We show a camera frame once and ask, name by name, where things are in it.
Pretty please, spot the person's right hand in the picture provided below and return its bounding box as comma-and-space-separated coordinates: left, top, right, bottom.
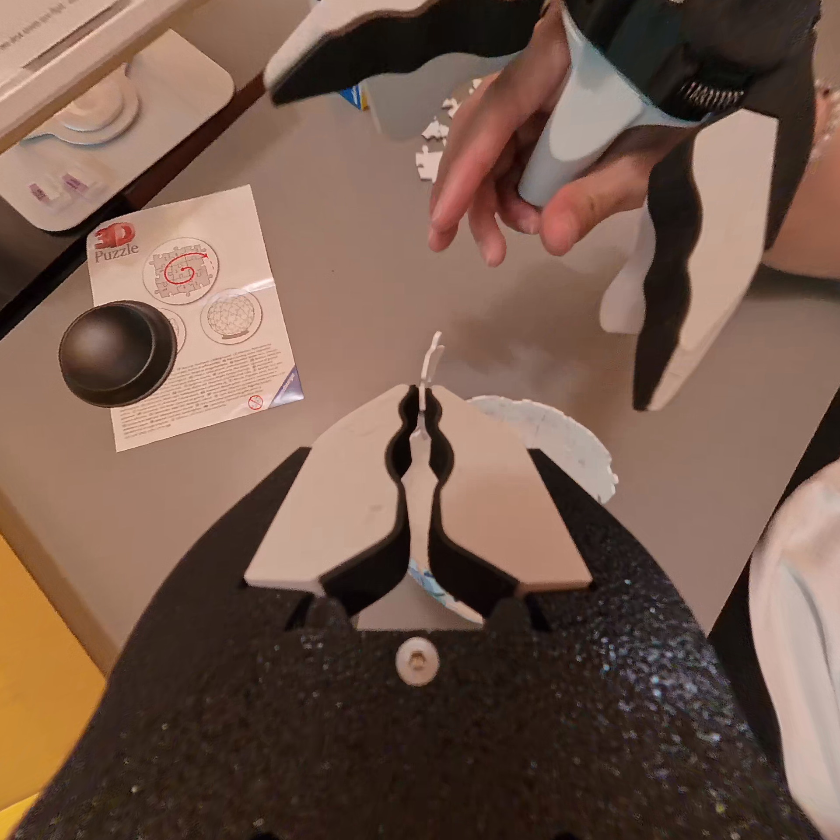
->
427, 10, 659, 268

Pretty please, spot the pile of white puzzle pieces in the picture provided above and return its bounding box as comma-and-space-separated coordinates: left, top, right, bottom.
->
415, 79, 500, 185

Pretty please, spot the white instruction leaflet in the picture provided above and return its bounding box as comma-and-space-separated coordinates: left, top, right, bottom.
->
87, 185, 304, 454

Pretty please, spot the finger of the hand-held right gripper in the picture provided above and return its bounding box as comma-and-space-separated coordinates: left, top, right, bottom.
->
262, 0, 560, 107
599, 108, 780, 412

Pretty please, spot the black round ball stand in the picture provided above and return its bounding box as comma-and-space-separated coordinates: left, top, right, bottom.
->
58, 301, 179, 409

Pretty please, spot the yellow plastic bin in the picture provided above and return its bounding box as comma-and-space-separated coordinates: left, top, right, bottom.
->
0, 535, 109, 828

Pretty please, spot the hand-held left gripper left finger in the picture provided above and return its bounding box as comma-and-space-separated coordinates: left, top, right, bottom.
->
243, 384, 421, 616

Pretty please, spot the person's white shirt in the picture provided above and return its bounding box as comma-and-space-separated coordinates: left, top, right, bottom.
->
748, 459, 840, 840

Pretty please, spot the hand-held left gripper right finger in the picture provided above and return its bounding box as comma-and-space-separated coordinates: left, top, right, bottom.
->
420, 384, 595, 619

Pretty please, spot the white round holder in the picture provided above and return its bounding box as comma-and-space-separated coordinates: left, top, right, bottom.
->
29, 66, 142, 147

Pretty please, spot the single puzzle piece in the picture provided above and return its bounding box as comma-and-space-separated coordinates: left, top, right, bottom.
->
416, 331, 446, 442

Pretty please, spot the colourful puzzle ball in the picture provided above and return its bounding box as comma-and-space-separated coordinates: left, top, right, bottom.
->
407, 394, 619, 624

